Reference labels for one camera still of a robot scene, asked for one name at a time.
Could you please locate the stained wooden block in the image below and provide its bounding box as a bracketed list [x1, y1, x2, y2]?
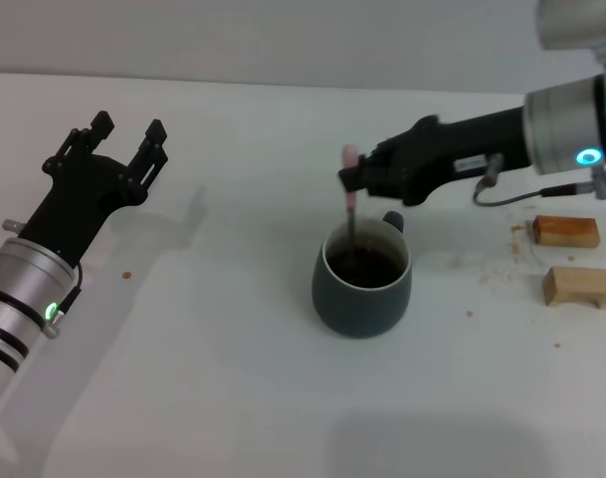
[531, 214, 601, 249]

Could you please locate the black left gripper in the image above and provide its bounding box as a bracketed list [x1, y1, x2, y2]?
[21, 111, 170, 270]

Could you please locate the pale notched wooden block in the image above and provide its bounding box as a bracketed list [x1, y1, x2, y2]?
[541, 266, 606, 311]

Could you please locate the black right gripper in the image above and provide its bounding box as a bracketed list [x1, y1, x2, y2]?
[337, 106, 531, 206]

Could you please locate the grey right gripper cable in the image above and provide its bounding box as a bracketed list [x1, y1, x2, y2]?
[472, 153, 606, 207]

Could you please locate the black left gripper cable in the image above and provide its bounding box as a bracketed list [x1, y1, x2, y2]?
[53, 263, 85, 320]

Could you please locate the pink handled metal spoon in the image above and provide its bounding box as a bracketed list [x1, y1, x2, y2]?
[342, 143, 360, 263]

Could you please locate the grey ceramic cup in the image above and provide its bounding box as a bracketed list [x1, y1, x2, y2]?
[310, 210, 413, 340]

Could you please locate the dark coffee liquid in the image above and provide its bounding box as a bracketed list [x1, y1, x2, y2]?
[326, 243, 406, 289]

